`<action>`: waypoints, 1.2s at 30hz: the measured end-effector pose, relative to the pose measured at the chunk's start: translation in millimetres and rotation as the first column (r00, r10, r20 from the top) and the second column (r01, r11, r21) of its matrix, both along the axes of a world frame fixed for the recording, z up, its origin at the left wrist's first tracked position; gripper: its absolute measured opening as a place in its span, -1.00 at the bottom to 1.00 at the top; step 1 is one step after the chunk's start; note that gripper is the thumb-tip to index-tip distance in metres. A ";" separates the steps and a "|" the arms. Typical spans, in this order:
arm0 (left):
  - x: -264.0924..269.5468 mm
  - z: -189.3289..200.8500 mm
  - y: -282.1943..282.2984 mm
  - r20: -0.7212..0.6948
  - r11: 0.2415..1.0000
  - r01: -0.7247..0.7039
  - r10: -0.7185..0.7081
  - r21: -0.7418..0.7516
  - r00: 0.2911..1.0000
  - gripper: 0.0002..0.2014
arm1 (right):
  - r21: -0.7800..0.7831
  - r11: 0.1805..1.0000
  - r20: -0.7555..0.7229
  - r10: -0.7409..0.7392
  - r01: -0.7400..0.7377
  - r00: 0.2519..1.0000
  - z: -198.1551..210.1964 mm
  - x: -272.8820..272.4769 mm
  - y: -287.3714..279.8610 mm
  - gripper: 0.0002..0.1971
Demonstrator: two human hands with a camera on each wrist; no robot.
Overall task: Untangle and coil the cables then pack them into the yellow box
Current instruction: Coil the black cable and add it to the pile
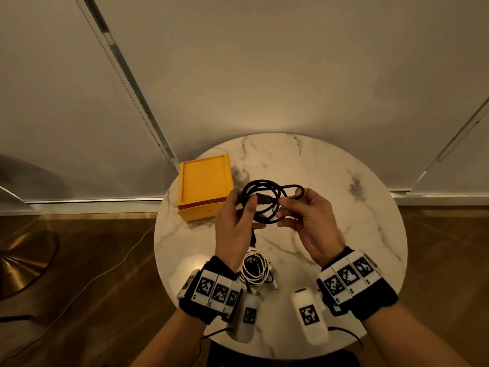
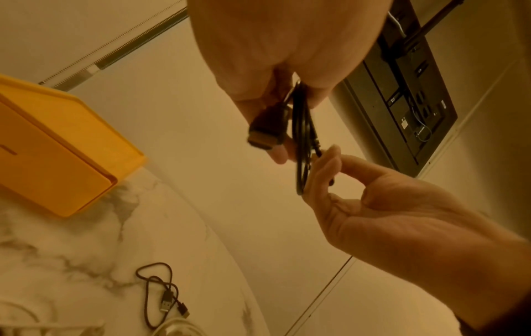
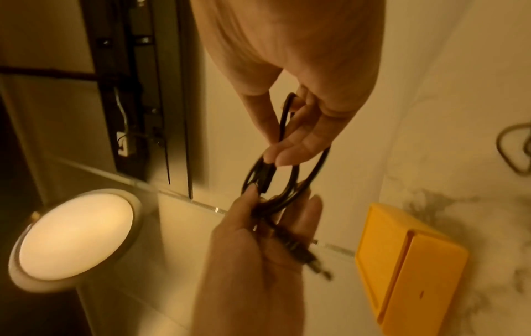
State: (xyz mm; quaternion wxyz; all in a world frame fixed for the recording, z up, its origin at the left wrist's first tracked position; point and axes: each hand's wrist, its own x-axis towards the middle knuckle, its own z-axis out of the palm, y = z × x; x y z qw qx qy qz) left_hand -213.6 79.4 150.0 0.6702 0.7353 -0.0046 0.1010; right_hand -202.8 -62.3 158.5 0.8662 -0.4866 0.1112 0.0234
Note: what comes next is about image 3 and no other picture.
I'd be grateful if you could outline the person's left hand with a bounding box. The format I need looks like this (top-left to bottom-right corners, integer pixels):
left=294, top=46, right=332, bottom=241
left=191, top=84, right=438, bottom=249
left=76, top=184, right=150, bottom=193
left=194, top=183, right=325, bottom=336

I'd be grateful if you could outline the person's right hand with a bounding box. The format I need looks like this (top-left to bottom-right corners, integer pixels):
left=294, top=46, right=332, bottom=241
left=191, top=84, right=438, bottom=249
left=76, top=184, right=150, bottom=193
left=190, top=0, right=385, bottom=167

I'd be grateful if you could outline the long black cable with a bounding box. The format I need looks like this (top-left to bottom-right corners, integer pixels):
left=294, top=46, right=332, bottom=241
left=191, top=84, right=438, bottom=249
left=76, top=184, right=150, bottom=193
left=241, top=92, right=335, bottom=282

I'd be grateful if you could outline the yellow box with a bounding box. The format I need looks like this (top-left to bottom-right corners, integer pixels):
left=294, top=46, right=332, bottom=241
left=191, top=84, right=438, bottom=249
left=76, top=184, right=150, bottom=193
left=354, top=203, right=470, bottom=336

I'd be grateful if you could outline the beige cable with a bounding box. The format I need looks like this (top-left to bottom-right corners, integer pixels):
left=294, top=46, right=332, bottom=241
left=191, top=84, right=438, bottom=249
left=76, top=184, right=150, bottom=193
left=495, top=122, right=531, bottom=177

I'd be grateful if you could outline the white marble table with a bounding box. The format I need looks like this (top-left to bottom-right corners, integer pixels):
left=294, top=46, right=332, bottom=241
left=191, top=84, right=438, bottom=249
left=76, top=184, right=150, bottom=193
left=354, top=0, right=531, bottom=336

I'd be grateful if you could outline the small white wall plug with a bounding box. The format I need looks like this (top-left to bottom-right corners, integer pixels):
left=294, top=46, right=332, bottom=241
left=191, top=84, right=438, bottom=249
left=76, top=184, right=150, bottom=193
left=115, top=131, right=136, bottom=157

